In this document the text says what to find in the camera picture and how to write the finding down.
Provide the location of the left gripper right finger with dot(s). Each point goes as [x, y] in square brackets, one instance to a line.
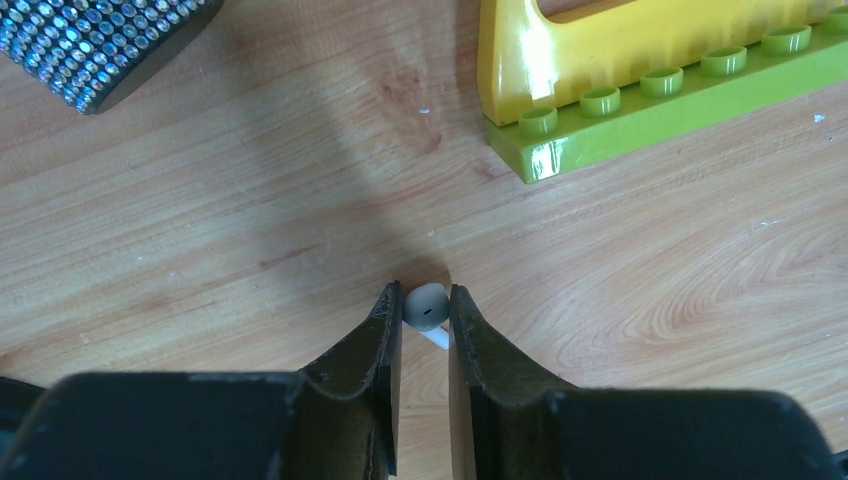
[511, 418]

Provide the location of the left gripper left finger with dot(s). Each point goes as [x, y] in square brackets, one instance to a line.
[334, 418]

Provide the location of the white earbud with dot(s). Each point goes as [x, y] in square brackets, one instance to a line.
[426, 309]

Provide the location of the yellow green triangle toy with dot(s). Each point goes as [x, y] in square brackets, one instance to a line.
[567, 91]

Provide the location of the silver glitter microphone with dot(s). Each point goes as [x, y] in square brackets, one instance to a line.
[94, 54]

